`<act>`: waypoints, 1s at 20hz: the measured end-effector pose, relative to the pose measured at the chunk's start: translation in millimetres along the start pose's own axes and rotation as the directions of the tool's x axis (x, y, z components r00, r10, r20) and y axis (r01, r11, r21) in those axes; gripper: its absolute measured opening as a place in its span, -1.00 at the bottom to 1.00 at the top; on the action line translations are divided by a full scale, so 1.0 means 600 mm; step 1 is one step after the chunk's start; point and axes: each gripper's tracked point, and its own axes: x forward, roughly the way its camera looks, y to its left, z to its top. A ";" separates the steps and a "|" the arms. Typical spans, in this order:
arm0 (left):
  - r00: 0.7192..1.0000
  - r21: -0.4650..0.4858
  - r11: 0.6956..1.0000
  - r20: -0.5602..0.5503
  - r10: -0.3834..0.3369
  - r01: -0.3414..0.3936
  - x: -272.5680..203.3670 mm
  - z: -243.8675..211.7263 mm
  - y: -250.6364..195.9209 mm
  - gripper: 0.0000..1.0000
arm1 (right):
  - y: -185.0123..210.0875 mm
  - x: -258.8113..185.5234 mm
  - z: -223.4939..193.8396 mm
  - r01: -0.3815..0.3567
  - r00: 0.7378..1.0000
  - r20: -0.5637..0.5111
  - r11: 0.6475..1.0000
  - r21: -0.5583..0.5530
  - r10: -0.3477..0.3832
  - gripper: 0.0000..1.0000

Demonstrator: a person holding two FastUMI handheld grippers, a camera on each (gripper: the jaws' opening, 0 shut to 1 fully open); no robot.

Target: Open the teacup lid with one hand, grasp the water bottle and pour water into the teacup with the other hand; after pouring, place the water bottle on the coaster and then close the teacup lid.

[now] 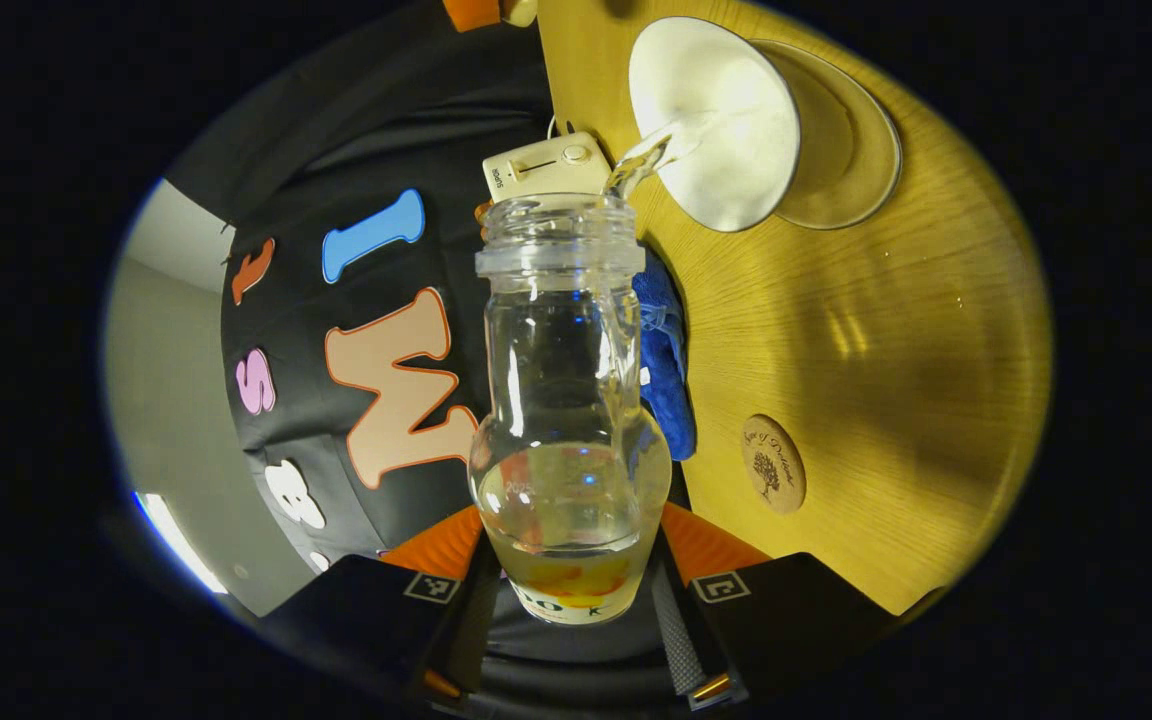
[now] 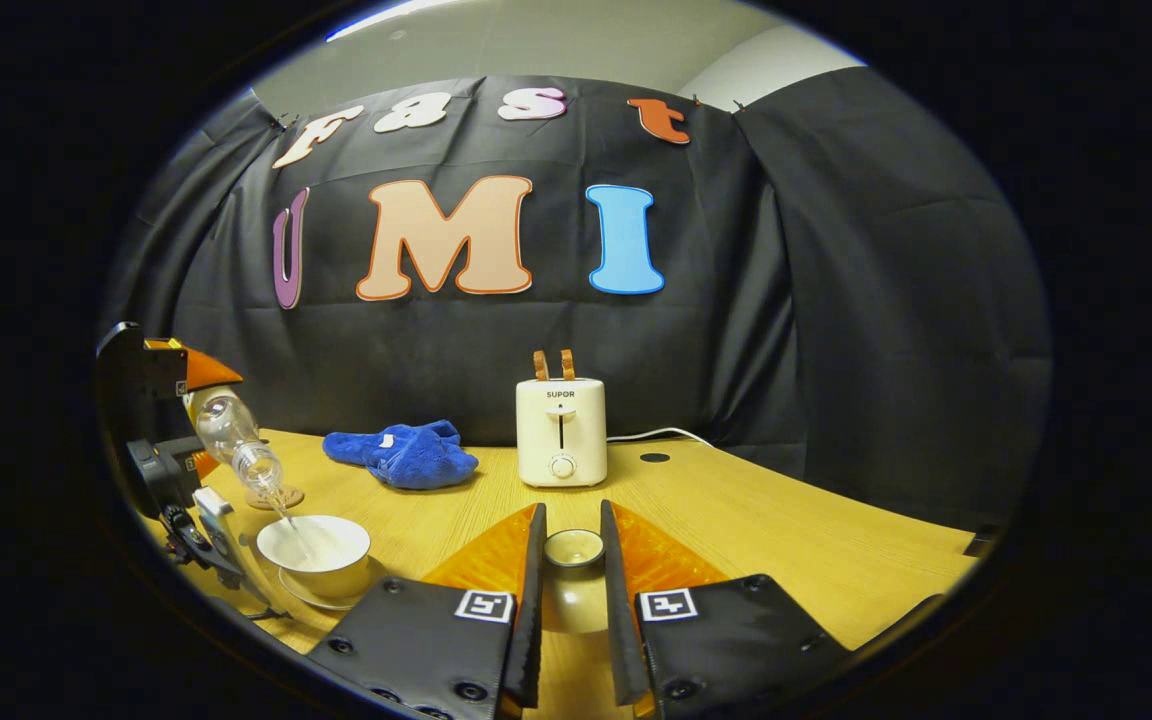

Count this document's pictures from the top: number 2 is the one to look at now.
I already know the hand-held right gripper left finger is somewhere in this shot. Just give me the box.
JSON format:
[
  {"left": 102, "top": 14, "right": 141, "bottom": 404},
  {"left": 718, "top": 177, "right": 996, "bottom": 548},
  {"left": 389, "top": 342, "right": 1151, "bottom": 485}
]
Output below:
[{"left": 334, "top": 502, "right": 547, "bottom": 720}]

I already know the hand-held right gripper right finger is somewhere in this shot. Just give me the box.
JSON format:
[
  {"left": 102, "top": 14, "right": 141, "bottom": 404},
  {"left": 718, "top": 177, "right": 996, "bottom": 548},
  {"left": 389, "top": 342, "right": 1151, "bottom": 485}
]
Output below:
[{"left": 600, "top": 500, "right": 852, "bottom": 720}]

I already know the clear glass water bottle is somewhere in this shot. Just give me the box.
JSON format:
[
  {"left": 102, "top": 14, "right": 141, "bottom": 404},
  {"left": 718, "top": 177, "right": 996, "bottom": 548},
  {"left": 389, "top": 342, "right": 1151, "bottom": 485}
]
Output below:
[{"left": 186, "top": 388, "right": 289, "bottom": 506}]

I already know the cream ceramic teacup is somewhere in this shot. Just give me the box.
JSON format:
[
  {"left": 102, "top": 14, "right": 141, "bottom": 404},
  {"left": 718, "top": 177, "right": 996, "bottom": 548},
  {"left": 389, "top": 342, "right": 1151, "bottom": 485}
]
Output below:
[{"left": 256, "top": 515, "right": 373, "bottom": 599}]

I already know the cream teacup lid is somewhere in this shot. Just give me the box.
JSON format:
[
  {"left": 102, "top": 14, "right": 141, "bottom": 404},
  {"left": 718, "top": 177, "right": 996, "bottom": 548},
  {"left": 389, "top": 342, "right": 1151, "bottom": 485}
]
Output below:
[{"left": 542, "top": 528, "right": 607, "bottom": 635}]

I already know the cream ceramic saucer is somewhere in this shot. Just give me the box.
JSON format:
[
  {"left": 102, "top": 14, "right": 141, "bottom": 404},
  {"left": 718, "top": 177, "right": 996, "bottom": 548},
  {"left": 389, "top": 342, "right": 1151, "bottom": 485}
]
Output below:
[{"left": 278, "top": 562, "right": 379, "bottom": 612}]

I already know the blue towel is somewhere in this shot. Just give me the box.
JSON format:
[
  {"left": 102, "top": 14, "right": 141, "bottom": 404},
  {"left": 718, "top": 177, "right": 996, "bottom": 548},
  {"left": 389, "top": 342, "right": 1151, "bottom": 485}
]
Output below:
[{"left": 323, "top": 420, "right": 480, "bottom": 491}]

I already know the white toaster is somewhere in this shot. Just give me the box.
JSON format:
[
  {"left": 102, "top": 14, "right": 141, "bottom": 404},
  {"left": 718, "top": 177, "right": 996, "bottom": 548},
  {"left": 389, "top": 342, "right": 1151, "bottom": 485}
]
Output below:
[{"left": 516, "top": 377, "right": 609, "bottom": 489}]

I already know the black backdrop cloth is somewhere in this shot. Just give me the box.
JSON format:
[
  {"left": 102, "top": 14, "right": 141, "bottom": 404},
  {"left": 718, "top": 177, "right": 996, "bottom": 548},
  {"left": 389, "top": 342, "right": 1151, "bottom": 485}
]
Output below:
[{"left": 101, "top": 68, "right": 1052, "bottom": 531}]

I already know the white power cable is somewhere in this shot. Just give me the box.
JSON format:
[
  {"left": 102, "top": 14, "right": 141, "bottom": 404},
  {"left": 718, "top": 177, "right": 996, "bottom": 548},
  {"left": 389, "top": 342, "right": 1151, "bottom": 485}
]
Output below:
[{"left": 606, "top": 427, "right": 717, "bottom": 448}]

